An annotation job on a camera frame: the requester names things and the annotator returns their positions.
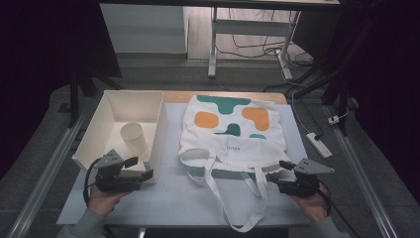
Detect white plastic bin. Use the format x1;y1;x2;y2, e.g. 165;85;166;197
71;89;168;184

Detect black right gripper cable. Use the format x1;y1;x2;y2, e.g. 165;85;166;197
316;179;363;238

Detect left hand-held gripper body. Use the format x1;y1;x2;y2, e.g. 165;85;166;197
93;148;144;194

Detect person's right hand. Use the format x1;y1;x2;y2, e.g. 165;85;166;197
288;184;331;223

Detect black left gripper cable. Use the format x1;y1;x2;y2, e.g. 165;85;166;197
82;157;103;209

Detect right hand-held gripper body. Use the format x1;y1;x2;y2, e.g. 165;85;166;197
276;158;335;198

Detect white cup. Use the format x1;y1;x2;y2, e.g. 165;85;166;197
120;122;149;157

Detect white floor cable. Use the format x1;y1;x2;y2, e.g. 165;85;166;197
280;59;313;135

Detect white tote bag green orange patches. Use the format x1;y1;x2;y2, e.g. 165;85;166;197
177;94;291;233

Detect white cabinet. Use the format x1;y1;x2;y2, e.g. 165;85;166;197
99;3;189;55

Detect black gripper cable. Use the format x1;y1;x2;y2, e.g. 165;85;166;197
316;179;363;238
82;157;103;209

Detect black stand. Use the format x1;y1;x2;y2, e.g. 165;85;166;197
67;65;123;128
293;65;358;137

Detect metal floor rail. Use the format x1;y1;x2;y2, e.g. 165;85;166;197
6;108;92;238
325;105;399;238

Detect black cable tangle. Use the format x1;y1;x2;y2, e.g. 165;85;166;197
216;8;315;67

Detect white desk frame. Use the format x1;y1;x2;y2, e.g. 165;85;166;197
207;0;341;80

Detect person's left hand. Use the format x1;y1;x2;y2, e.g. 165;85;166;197
87;182;132;217

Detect white power strip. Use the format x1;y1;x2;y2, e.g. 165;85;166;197
305;132;334;160

